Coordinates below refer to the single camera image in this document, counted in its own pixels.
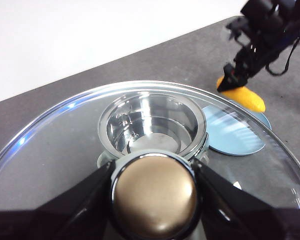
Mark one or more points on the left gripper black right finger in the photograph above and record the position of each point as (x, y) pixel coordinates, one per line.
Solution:
(240, 215)

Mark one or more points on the blue round plate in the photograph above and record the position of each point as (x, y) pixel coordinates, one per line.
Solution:
(230, 135)

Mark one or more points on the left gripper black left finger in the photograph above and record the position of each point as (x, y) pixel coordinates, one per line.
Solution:
(52, 220)

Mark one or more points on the pale green electric steamer pot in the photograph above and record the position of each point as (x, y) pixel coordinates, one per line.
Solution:
(152, 140)

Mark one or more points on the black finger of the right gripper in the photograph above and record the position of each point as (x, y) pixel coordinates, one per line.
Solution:
(231, 80)

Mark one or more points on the glass lid with green knob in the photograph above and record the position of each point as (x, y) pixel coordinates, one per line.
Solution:
(155, 195)

